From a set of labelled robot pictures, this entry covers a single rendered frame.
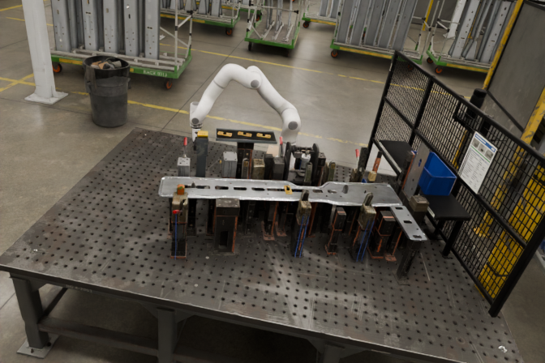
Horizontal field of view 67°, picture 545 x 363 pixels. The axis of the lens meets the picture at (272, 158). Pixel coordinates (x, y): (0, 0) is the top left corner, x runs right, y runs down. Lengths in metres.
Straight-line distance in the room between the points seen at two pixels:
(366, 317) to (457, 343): 0.44
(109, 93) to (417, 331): 3.91
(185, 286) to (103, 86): 3.16
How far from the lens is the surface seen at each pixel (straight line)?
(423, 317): 2.34
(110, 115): 5.06
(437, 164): 2.79
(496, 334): 2.46
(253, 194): 2.26
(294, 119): 2.72
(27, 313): 2.69
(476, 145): 2.55
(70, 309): 3.08
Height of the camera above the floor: 2.29
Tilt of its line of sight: 30 degrees down
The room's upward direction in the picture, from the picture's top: 9 degrees clockwise
